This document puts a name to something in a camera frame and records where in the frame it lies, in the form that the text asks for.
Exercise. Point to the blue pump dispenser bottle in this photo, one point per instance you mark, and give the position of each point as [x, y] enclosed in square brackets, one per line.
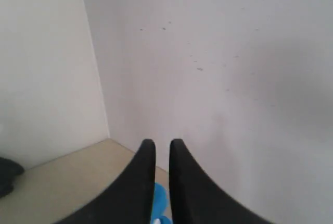
[160, 204]

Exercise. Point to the dark object at left edge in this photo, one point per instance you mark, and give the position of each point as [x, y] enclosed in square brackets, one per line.
[10, 170]

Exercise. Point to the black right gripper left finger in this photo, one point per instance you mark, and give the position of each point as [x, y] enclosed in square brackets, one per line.
[129, 198]

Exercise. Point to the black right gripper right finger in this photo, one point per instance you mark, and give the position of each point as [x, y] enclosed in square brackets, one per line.
[196, 198]

